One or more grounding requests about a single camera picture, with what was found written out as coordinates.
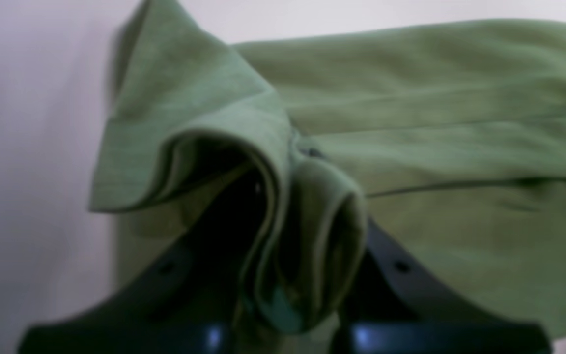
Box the green t-shirt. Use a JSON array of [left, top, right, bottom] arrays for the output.
[[90, 0, 566, 352]]

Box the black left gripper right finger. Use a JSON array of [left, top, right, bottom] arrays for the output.
[[332, 220, 553, 354]]

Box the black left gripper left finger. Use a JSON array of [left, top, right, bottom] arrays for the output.
[[18, 170, 266, 354]]

